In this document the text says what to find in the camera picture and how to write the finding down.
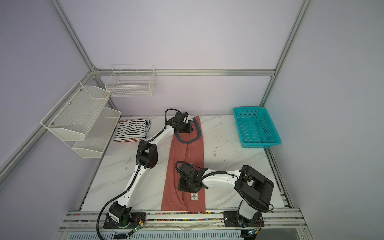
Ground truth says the aluminium mounting rail frame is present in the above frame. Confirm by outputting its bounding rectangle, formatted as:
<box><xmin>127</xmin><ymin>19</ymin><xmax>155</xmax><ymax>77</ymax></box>
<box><xmin>55</xmin><ymin>149</ymin><xmax>313</xmax><ymax>240</ymax></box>

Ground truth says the white wire wall basket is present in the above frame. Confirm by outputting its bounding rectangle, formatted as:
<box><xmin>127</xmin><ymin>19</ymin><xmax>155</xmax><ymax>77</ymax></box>
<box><xmin>105</xmin><ymin>65</ymin><xmax>157</xmax><ymax>97</ymax></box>

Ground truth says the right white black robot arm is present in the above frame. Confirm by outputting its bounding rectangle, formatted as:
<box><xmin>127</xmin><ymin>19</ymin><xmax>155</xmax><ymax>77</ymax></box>
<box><xmin>175</xmin><ymin>161</ymin><xmax>275</xmax><ymax>224</ymax></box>

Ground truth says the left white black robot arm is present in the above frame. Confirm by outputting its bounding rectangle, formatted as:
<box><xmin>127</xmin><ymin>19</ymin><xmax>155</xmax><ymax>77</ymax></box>
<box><xmin>105</xmin><ymin>109</ymin><xmax>198</xmax><ymax>228</ymax></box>

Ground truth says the aluminium enclosure frame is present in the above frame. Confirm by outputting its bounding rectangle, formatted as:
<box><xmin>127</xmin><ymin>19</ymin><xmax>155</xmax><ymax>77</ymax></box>
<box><xmin>1</xmin><ymin>1</ymin><xmax>313</xmax><ymax>187</ymax></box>

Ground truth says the dusty red tank top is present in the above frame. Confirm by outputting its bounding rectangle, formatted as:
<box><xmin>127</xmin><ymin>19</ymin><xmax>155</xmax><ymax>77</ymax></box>
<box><xmin>161</xmin><ymin>116</ymin><xmax>206</xmax><ymax>212</ymax></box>

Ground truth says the right thin black cable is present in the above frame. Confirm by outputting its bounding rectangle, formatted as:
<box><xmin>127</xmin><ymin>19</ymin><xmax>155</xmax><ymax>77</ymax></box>
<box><xmin>174</xmin><ymin>160</ymin><xmax>275</xmax><ymax>212</ymax></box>

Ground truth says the blue white striped folded top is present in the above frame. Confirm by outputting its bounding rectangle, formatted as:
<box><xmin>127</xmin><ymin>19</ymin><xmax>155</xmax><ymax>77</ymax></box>
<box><xmin>145</xmin><ymin>120</ymin><xmax>152</xmax><ymax>138</ymax></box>

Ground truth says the left black corrugated cable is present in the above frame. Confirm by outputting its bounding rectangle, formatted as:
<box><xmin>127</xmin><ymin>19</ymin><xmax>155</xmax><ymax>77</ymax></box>
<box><xmin>95</xmin><ymin>108</ymin><xmax>182</xmax><ymax>240</ymax></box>

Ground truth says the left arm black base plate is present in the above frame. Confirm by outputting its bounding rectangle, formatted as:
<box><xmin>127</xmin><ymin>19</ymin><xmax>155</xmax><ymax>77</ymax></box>
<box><xmin>103</xmin><ymin>212</ymin><xmax>147</xmax><ymax>229</ymax></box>

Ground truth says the teal plastic basket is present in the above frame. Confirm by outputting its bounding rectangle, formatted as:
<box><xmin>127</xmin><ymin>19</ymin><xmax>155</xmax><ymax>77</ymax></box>
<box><xmin>233</xmin><ymin>107</ymin><xmax>281</xmax><ymax>149</ymax></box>

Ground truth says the lower white mesh shelf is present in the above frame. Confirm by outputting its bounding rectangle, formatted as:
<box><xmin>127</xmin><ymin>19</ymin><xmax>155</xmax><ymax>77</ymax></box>
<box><xmin>71</xmin><ymin>108</ymin><xmax>121</xmax><ymax>159</ymax></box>

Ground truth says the black white striped tank top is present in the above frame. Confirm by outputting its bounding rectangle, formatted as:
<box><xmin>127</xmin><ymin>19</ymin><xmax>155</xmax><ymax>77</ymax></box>
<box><xmin>114</xmin><ymin>119</ymin><xmax>146</xmax><ymax>142</ymax></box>

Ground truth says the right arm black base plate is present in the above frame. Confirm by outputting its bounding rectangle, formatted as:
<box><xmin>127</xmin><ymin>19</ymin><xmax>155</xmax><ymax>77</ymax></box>
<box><xmin>223</xmin><ymin>211</ymin><xmax>265</xmax><ymax>228</ymax></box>

